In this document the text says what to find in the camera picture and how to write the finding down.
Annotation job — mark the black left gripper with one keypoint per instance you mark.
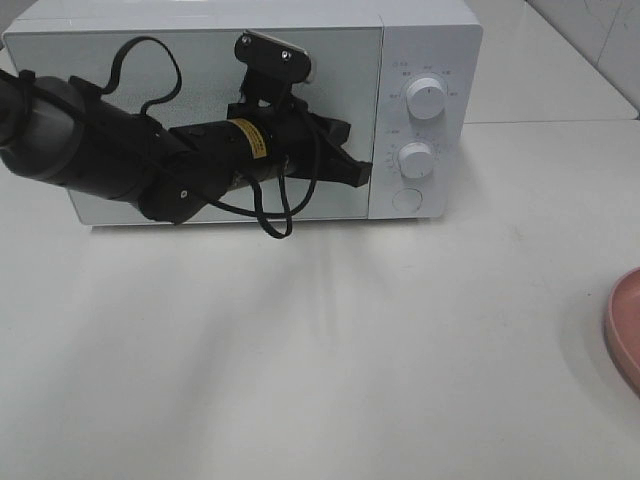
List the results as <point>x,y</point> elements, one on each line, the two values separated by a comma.
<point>261,141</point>

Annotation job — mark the white microwave door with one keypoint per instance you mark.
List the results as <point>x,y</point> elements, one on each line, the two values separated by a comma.
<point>344,82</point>

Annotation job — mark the white microwave knob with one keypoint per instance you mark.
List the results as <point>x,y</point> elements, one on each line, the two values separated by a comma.
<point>416,160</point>
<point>426,97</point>

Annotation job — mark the round white door button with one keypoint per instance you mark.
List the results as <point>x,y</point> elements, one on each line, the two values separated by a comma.
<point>407,201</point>

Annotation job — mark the pink round plate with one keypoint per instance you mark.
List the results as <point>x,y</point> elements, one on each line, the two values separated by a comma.
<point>621,327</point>

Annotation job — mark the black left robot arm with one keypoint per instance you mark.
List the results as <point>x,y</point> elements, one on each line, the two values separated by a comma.
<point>65,133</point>

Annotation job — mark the white microwave oven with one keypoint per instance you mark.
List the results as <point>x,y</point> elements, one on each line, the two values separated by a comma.
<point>418,38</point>

